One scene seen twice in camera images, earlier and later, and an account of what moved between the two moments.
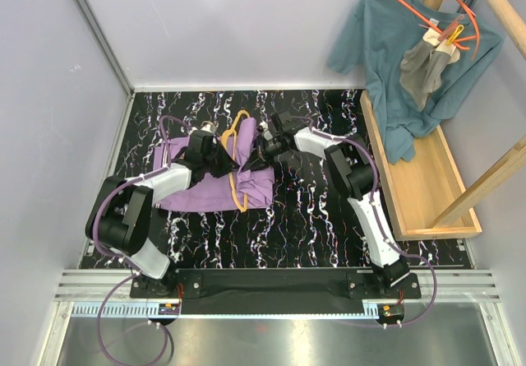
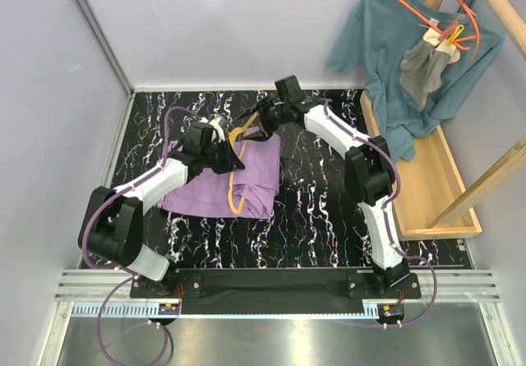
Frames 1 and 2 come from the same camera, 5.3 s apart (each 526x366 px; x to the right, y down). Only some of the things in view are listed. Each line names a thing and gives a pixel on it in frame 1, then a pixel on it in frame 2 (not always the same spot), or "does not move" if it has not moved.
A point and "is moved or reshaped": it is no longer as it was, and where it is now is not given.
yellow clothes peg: x=455 y=34 does not move
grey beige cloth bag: x=423 y=66 does not move
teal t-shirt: x=371 y=39 does not move
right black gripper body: x=268 y=150 to x=269 y=117
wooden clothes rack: x=427 y=195 does not move
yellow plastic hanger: x=233 y=132 is moved or reshaped
